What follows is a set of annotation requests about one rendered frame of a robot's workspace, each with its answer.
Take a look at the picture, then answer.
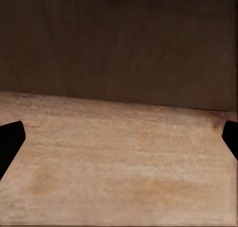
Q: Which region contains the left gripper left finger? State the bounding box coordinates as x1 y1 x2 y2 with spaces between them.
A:
0 121 26 180

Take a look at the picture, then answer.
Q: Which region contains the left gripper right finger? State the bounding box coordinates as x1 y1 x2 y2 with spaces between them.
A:
222 120 238 161

